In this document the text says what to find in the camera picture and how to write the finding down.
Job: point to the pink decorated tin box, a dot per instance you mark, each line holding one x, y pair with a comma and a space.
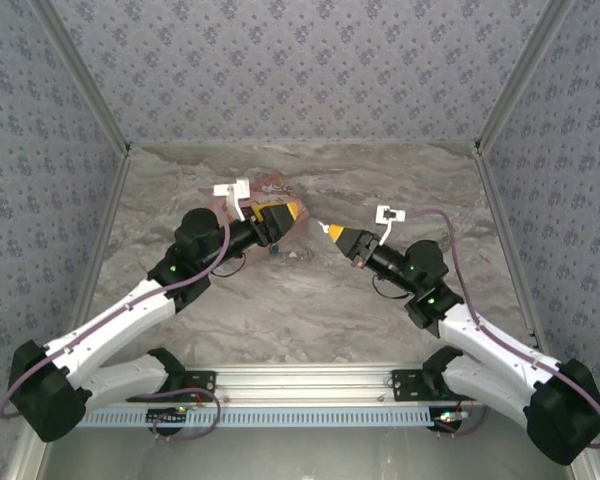
280, 190

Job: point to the small silver key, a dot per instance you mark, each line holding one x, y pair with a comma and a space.
323, 227

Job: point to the small blue padlock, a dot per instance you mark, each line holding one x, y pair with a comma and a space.
275, 248

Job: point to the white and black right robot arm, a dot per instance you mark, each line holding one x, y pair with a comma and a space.
495, 350

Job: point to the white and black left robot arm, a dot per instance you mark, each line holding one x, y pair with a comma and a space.
115, 325

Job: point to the small circuit board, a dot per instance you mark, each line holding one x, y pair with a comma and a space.
450, 417
167, 416

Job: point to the grey metal panel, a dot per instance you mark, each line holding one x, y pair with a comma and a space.
305, 455

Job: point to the aluminium table side rail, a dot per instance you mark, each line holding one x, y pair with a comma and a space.
102, 225
510, 240

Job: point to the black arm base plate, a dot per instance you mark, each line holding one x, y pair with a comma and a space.
405, 385
202, 382

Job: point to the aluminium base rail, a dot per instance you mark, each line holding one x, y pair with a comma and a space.
305, 385

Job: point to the aluminium frame post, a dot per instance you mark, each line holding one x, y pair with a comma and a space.
525, 75
80, 75

